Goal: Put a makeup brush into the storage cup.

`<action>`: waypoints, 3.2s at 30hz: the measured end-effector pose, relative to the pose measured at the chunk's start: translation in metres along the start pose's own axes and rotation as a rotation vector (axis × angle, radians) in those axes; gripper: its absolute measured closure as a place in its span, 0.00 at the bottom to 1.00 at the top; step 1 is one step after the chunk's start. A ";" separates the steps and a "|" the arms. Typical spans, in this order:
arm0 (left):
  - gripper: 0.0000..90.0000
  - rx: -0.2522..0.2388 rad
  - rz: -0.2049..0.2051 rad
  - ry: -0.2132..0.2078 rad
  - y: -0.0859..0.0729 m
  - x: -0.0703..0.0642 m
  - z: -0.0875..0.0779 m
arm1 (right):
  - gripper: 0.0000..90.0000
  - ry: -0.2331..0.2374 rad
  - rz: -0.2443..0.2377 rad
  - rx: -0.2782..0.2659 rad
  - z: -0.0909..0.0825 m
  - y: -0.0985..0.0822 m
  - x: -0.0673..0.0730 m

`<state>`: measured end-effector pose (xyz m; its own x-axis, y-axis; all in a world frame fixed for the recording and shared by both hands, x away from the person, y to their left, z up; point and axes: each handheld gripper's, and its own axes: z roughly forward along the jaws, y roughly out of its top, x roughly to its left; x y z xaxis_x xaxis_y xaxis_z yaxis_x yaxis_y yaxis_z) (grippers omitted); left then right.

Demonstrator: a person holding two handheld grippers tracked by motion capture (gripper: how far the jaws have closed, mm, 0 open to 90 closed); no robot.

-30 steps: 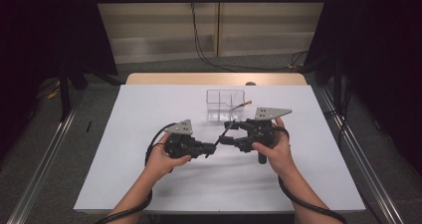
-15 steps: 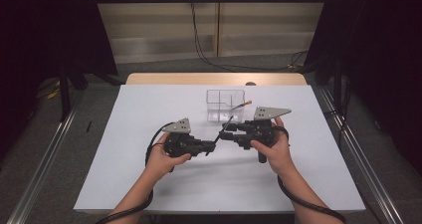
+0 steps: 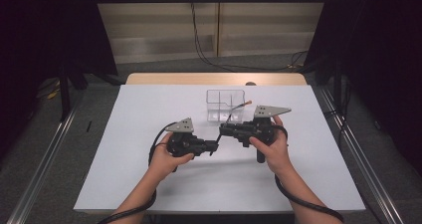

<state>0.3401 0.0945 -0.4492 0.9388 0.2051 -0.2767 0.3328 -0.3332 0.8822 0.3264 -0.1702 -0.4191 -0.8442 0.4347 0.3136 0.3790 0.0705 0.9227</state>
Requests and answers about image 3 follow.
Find black metal stand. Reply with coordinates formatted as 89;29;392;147
58;61;73;122
332;58;344;112

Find orange black brush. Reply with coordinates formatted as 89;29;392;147
228;100;253;116

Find person's right hand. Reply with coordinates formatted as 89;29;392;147
248;114;293;175

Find wooden table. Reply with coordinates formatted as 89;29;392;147
124;72;308;87

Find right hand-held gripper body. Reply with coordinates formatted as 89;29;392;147
233;105;293;164

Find right hand-held gripper cable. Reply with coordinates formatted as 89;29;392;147
273;123;345;224

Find white table board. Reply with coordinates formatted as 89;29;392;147
73;84;366;215

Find aluminium floor rail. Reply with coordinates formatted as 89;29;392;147
6;101;84;224
316;86;404;224

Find dark curtain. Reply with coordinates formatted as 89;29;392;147
303;0;422;175
0;0;118;158

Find hand-held gripper cable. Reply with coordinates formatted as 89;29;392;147
273;123;345;224
98;121;178;224

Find clear plastic organizer box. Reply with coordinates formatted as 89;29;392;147
205;89;247;124

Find left hand-held gripper cable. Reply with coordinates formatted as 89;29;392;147
98;121;178;224

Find person's left hand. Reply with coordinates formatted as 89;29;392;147
147;131;195;182

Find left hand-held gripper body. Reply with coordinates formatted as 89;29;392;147
164;117;208;158

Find black wall cables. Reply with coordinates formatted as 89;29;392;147
189;1;310;73

